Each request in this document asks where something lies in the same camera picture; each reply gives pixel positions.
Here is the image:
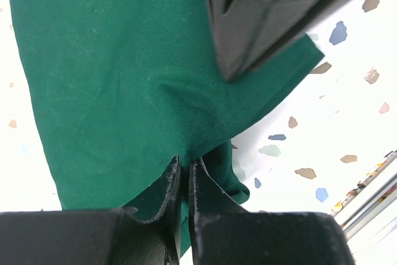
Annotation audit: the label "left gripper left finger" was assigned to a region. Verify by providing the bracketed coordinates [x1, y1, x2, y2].
[1, 156, 181, 264]

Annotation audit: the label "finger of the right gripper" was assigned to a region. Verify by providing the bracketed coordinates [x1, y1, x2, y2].
[198, 0, 354, 83]

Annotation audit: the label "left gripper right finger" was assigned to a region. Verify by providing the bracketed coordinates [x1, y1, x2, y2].
[189, 159, 354, 265]

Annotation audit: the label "green surgical cloth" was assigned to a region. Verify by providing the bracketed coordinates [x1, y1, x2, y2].
[7, 0, 326, 258]

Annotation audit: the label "aluminium frame rails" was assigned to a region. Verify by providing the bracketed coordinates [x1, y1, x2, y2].
[331, 151, 396, 240]

